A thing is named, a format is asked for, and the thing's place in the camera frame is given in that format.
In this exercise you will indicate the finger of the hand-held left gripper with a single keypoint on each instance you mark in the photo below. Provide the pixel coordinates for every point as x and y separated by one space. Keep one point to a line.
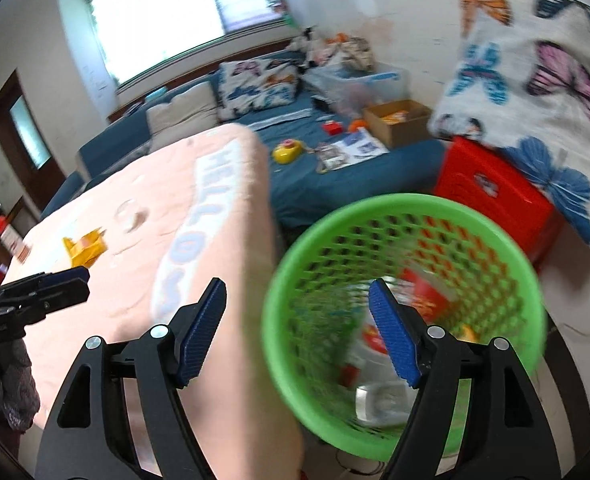
65 299
67 276

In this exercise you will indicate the small orange item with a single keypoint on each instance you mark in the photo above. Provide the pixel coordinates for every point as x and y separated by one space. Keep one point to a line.
357 125

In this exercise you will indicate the butterfly print pillow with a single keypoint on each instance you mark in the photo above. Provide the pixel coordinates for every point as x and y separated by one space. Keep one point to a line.
255 85

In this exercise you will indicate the printed booklet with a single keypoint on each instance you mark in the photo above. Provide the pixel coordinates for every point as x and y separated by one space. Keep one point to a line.
360 147

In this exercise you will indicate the blue sofa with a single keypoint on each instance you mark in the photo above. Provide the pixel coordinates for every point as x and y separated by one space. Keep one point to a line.
315 195

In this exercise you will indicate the cardboard box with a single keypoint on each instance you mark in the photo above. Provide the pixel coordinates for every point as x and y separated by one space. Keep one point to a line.
400 130

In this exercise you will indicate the red plastic stool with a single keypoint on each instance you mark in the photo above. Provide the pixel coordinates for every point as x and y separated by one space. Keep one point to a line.
485 180

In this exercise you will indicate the window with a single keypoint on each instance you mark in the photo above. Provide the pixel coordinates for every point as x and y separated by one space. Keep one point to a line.
165 20

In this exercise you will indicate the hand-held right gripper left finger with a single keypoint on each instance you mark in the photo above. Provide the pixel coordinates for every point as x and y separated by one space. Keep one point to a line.
202 330

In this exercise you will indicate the yellow red toy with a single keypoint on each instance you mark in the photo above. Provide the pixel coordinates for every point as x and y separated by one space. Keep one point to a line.
286 152

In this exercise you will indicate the small red box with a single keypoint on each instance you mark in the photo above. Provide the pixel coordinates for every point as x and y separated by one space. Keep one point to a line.
332 128

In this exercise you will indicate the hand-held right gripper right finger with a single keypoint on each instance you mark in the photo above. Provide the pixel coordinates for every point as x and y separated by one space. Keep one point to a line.
395 335

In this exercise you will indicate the green plastic basket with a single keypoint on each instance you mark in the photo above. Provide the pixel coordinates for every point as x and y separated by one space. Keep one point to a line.
280 285

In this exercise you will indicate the clear storage bin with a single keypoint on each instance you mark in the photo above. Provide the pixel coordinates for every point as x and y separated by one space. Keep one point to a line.
370 87

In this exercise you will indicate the clear plastic lid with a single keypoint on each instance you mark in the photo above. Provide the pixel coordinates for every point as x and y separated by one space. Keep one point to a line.
142 220

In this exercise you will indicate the beige cushion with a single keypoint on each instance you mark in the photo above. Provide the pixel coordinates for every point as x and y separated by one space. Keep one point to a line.
185 115

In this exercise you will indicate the white bottle with red cap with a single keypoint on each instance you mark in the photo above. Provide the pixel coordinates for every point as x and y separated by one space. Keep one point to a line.
10 237

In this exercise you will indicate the pile of plush toys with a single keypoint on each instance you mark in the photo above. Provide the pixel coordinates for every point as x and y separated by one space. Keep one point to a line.
335 50

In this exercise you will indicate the yellow green carton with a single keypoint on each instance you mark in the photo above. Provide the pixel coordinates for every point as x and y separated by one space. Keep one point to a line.
85 250

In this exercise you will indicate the dark wooden door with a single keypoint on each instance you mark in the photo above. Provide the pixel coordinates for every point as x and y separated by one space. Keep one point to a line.
25 135

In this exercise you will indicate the butterfly print blanket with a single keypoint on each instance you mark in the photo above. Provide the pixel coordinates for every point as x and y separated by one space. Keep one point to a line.
525 60

